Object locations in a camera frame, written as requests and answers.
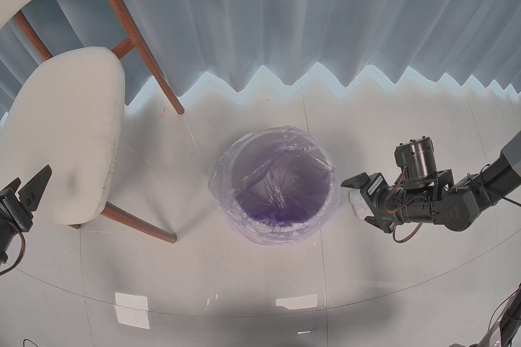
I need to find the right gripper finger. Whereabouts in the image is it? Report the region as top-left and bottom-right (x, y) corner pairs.
(364, 214), (394, 235)
(341, 173), (372, 192)

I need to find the white trash bin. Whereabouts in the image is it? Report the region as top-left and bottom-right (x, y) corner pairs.
(223, 128), (338, 235)

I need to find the white cushioned wooden chair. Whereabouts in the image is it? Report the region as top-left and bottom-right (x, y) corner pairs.
(0, 0), (186, 244)

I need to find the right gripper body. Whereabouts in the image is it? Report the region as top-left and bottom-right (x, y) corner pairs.
(367, 173), (434, 229)

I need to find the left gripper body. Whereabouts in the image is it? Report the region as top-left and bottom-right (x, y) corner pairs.
(0, 193), (34, 262)

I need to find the pale blue curtain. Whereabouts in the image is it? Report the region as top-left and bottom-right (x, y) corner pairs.
(0, 0), (521, 126)

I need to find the purple plastic bag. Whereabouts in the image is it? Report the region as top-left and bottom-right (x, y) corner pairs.
(208, 125), (341, 245)

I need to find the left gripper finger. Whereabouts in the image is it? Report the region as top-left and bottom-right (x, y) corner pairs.
(19, 164), (53, 218)
(0, 178), (21, 200)

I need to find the white plastic wrapper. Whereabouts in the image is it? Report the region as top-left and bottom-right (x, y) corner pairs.
(349, 190), (374, 221)

